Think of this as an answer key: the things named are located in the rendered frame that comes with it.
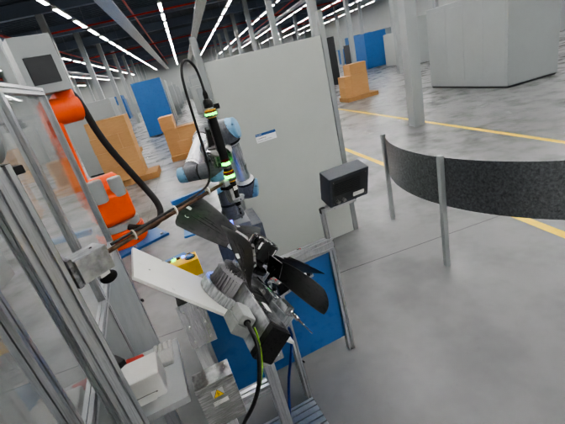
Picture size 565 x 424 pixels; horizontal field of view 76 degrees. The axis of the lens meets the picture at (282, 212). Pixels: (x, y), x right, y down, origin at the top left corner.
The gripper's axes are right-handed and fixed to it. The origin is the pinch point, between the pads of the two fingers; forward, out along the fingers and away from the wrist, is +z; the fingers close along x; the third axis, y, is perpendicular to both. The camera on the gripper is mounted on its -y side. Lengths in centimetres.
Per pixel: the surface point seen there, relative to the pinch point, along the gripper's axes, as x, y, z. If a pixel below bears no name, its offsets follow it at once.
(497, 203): -180, 97, -29
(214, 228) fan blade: 12.5, 27.5, 1.5
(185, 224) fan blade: 22.5, 21.1, 3.0
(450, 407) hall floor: -72, 161, 29
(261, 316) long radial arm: 11, 47, 39
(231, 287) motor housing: 15, 47, 15
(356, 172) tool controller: -75, 39, -32
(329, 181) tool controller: -57, 39, -32
